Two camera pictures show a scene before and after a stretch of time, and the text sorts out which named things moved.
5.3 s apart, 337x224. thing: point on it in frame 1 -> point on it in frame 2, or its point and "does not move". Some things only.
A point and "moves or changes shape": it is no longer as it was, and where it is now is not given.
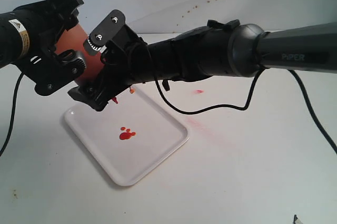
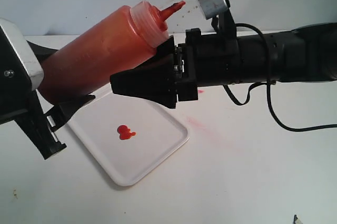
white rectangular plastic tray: [132, 136] does not move
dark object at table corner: [295, 219] does not move
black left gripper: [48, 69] -> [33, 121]
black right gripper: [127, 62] -> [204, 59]
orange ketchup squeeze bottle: [72, 38] moves or changes shape
